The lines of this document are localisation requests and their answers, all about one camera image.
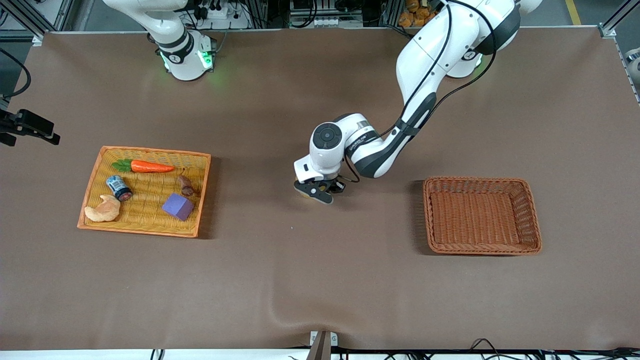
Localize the brown table cloth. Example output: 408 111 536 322
0 26 640 351

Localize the small blue labelled jar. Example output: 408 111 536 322
105 174 133 202

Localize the toy croissant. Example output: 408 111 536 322
84 194 121 223

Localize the orange toy carrot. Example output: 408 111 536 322
111 158 176 174

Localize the flat orange wicker tray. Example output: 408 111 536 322
76 145 212 239

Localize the brown wicker basket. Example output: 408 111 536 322
423 176 543 256

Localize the brown root vegetable toy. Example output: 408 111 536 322
177 174 200 197

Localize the purple cube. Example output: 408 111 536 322
161 193 196 222

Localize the orange bread rolls bag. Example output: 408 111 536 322
398 0 441 28

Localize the white power strip with plugs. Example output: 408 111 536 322
195 0 252 29

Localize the grey metal fixture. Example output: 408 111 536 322
624 47 640 104

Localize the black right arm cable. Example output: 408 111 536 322
0 47 32 99

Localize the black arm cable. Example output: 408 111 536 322
342 0 501 184
0 47 32 99

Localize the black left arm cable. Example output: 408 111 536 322
342 0 501 184

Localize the aluminium frame strut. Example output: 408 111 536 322
0 0 76 43
597 0 640 41

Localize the metal table edge bracket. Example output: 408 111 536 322
309 330 339 360

